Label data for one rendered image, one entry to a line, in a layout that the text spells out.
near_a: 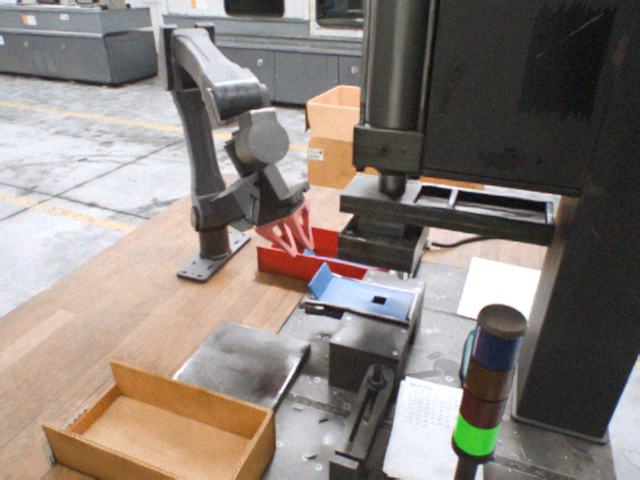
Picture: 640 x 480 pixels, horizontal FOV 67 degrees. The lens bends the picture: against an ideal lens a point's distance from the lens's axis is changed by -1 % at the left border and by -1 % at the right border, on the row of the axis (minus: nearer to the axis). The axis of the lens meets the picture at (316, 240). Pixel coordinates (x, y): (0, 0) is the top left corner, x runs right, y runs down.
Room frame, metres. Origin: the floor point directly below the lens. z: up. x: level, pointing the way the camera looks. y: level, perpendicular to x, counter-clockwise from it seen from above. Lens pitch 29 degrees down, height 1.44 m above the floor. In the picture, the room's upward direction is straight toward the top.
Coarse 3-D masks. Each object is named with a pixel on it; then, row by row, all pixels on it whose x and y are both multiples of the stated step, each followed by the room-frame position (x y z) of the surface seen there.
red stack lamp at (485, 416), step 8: (464, 384) 0.31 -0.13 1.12; (464, 392) 0.31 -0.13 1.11; (464, 400) 0.30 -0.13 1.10; (472, 400) 0.30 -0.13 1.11; (480, 400) 0.29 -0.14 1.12; (504, 400) 0.29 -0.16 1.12; (464, 408) 0.30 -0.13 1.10; (472, 408) 0.29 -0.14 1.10; (480, 408) 0.29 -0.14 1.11; (488, 408) 0.29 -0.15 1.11; (496, 408) 0.29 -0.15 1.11; (504, 408) 0.29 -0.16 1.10; (464, 416) 0.30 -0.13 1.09; (472, 416) 0.29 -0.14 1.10; (480, 416) 0.29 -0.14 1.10; (488, 416) 0.29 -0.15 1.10; (496, 416) 0.29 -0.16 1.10; (472, 424) 0.29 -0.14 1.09; (480, 424) 0.29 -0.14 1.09; (488, 424) 0.29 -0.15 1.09; (496, 424) 0.29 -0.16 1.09
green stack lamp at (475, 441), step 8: (456, 424) 0.31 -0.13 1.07; (464, 424) 0.30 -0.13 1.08; (456, 432) 0.31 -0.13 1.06; (464, 432) 0.30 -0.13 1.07; (472, 432) 0.29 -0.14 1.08; (480, 432) 0.29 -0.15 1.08; (488, 432) 0.29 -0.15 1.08; (496, 432) 0.29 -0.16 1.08; (456, 440) 0.30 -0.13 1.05; (464, 440) 0.29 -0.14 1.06; (472, 440) 0.29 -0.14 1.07; (480, 440) 0.29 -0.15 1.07; (488, 440) 0.29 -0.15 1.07; (464, 448) 0.29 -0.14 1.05; (472, 448) 0.29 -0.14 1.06; (480, 448) 0.29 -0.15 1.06; (488, 448) 0.29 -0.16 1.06
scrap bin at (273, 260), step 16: (320, 240) 0.90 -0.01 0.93; (336, 240) 0.89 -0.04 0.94; (272, 256) 0.82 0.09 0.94; (288, 256) 0.80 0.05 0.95; (304, 256) 0.79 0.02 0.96; (320, 256) 0.88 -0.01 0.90; (336, 256) 0.88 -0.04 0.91; (272, 272) 0.82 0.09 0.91; (288, 272) 0.80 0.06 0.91; (304, 272) 0.79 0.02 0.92; (336, 272) 0.77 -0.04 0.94; (352, 272) 0.76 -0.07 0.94; (384, 272) 0.78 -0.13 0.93
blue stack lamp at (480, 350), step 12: (480, 336) 0.30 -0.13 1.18; (492, 336) 0.29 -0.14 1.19; (480, 348) 0.30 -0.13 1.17; (492, 348) 0.29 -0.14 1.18; (504, 348) 0.29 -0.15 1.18; (516, 348) 0.29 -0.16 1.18; (480, 360) 0.30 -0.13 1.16; (492, 360) 0.29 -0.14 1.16; (504, 360) 0.29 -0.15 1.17; (516, 360) 0.29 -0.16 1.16
